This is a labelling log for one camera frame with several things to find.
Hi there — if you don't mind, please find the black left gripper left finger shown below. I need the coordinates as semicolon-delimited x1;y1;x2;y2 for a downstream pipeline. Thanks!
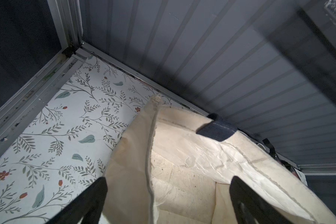
47;177;108;224

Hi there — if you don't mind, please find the beige canvas tote bag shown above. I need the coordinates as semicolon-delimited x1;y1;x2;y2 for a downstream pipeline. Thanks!
103;96;336;224

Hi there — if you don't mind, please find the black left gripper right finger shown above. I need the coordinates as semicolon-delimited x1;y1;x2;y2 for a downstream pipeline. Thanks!
229;176;291;224

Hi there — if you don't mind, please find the floral table mat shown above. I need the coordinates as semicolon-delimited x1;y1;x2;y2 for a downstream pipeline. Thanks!
0;56;159;224

